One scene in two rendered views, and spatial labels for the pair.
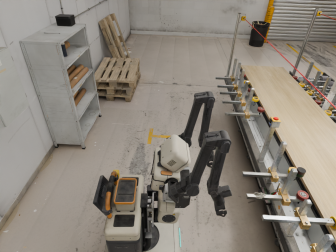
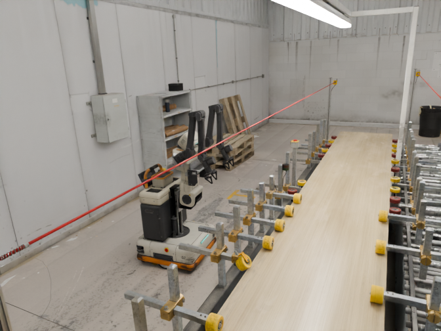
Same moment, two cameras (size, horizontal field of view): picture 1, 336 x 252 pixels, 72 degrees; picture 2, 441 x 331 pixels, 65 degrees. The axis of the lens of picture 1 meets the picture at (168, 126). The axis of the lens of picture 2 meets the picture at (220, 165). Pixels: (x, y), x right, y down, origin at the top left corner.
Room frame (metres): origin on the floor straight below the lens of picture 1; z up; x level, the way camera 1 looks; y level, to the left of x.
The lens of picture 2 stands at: (-1.70, -1.69, 2.06)
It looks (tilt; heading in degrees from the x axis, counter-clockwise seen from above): 17 degrees down; 25
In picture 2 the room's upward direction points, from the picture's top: 2 degrees counter-clockwise
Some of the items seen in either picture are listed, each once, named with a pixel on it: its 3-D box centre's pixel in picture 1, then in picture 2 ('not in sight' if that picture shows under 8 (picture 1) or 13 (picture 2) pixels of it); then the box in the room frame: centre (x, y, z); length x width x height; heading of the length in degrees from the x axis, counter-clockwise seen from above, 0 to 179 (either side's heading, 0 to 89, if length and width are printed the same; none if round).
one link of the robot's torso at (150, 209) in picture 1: (162, 203); (190, 196); (1.19, 0.02, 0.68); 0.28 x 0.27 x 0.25; 3
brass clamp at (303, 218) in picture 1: (301, 218); (271, 193); (0.92, -0.92, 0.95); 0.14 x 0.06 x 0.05; 179
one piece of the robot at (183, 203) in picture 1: (180, 183); (197, 171); (1.14, -0.11, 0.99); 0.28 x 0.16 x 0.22; 3
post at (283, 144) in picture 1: (275, 163); (287, 175); (1.45, -0.93, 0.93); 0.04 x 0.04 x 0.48; 89
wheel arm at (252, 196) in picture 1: (274, 198); not in sight; (1.16, -0.85, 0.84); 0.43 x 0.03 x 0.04; 89
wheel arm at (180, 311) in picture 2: not in sight; (167, 307); (-0.59, -0.87, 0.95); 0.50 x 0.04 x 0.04; 89
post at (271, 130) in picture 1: (266, 144); (294, 168); (1.71, -0.94, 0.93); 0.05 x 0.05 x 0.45; 89
